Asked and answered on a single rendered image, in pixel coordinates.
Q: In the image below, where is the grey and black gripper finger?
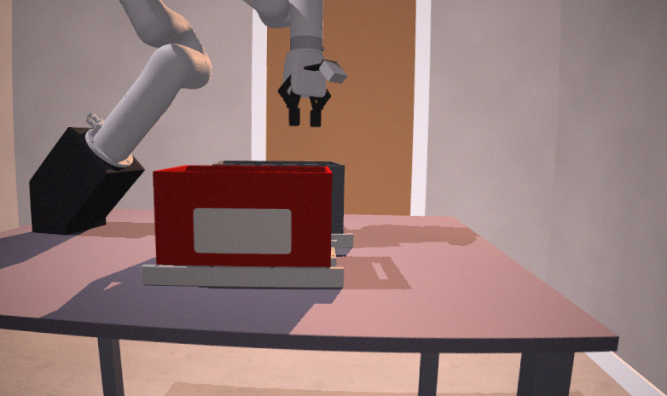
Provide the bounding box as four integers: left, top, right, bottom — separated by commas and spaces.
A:
278, 76, 301, 126
310, 89, 331, 127

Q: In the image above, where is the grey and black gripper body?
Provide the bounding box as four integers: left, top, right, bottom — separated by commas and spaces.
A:
282, 49, 327, 98

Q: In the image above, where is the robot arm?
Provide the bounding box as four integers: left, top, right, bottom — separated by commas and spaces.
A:
85, 0, 348, 167

